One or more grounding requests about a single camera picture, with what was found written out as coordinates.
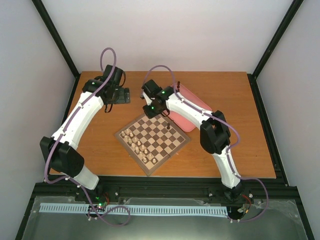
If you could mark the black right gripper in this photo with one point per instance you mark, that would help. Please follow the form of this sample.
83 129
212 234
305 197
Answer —
150 115

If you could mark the wooden chessboard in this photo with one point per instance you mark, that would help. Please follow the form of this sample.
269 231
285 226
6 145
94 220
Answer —
153 139

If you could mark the black aluminium frame rail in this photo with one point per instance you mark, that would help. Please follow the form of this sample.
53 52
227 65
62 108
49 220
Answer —
208 189

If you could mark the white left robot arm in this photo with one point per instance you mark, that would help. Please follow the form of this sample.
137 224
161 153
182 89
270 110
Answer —
60 150

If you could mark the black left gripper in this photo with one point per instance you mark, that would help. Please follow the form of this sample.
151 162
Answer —
124 98

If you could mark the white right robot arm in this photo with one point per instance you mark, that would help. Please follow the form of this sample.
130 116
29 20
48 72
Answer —
214 131

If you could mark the pink tray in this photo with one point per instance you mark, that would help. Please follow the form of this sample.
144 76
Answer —
187 105

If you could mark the light blue cable duct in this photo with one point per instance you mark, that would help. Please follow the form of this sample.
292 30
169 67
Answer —
135 210

